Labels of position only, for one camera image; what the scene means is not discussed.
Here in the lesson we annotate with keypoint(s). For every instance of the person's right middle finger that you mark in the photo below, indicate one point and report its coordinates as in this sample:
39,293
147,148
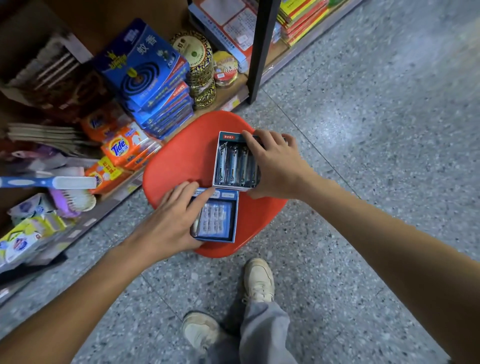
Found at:
268,138

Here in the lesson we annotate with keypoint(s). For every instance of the box of large batteries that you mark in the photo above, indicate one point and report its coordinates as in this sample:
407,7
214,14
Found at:
225,139

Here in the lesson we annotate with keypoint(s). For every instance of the store shelf unit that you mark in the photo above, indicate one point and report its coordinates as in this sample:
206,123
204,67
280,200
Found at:
93,215

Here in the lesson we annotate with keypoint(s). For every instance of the blue box small batteries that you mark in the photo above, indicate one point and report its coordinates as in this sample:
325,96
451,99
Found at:
230,195

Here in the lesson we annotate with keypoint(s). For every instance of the stack of blue coil boxes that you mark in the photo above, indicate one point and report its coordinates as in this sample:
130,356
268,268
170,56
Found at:
146,71

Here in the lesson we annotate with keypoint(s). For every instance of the stack of beige flat packs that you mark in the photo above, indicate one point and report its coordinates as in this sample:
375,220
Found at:
45,137

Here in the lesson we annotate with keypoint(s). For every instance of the person's right thumb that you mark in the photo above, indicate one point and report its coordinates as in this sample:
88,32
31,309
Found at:
255,192

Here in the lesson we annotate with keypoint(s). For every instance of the brown incense stick packs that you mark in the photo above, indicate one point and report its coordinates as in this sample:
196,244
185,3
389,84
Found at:
56,78

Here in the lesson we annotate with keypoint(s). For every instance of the white red flat box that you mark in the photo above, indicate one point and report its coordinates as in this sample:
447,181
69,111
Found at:
228,22

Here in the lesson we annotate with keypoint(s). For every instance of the beige right shoe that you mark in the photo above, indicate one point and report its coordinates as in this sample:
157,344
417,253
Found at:
258,279

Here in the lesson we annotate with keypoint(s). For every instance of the grey trousers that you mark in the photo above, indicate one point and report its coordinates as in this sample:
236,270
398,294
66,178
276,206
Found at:
262,333

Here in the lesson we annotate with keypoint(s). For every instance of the stack of colourful flat packets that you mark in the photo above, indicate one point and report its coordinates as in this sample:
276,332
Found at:
303,18

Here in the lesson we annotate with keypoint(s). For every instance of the person's right forearm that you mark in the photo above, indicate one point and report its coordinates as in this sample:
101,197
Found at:
393,255

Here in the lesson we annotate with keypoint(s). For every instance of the stack of patterned round tins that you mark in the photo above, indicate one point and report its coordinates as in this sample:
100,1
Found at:
197,60

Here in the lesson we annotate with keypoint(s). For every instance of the person's right hand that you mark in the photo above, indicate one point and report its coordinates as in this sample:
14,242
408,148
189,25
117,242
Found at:
281,170

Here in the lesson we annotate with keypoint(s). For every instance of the person's left hand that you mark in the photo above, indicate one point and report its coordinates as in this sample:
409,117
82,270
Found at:
165,228

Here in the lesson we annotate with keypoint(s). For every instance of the beige left shoe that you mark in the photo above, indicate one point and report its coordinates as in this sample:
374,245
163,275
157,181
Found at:
200,330

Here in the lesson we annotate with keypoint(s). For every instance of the yellow orange soap bar pack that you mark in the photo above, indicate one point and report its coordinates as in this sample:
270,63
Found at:
107,174

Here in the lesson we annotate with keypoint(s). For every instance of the small yellow round tin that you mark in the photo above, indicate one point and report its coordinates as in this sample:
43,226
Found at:
225,69

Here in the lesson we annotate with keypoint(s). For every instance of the person's left forearm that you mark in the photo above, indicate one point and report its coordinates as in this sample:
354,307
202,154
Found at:
63,311

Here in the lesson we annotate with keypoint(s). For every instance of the black shelf post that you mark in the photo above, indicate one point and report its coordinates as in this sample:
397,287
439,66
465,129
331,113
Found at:
262,48

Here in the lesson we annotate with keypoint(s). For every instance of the purple scrubbing brush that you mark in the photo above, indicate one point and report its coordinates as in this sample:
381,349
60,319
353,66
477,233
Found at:
73,202

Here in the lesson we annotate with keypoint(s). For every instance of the red plastic stool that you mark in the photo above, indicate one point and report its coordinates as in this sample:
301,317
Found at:
183,153

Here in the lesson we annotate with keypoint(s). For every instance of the person's left thumb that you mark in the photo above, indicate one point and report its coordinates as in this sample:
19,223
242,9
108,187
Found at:
201,205

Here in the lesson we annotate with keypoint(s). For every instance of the white green soap packets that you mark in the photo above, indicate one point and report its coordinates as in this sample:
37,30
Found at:
26,236

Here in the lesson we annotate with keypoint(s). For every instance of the beige shoe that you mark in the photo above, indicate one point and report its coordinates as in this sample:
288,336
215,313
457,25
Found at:
258,279
200,330

